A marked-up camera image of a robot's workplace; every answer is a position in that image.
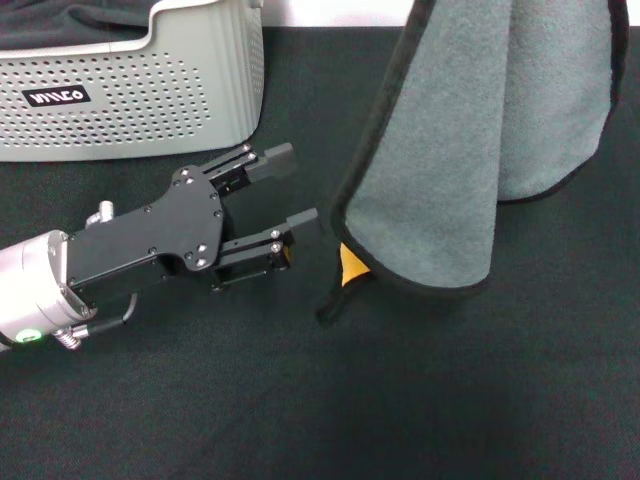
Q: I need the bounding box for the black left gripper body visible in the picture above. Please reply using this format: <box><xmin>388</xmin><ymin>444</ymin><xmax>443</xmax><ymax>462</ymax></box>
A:
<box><xmin>64</xmin><ymin>166</ymin><xmax>229</xmax><ymax>307</ymax></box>

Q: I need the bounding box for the yellow and grey towel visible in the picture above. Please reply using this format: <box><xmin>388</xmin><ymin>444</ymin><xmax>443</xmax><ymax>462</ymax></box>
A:
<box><xmin>314</xmin><ymin>0</ymin><xmax>630</xmax><ymax>329</ymax></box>

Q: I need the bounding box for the grey perforated storage box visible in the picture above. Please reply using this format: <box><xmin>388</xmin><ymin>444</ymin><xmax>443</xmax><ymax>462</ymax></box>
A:
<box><xmin>0</xmin><ymin>0</ymin><xmax>266</xmax><ymax>162</ymax></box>

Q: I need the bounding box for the black tablecloth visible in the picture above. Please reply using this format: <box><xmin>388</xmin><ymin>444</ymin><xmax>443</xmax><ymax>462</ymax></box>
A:
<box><xmin>0</xmin><ymin>24</ymin><xmax>640</xmax><ymax>480</ymax></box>

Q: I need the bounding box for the dark cloth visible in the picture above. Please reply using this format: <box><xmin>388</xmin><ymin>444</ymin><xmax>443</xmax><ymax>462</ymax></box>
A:
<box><xmin>0</xmin><ymin>0</ymin><xmax>156</xmax><ymax>51</ymax></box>

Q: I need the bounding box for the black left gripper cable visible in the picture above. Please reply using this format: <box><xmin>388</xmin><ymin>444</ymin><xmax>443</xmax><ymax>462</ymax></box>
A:
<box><xmin>69</xmin><ymin>292</ymin><xmax>139</xmax><ymax>351</ymax></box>

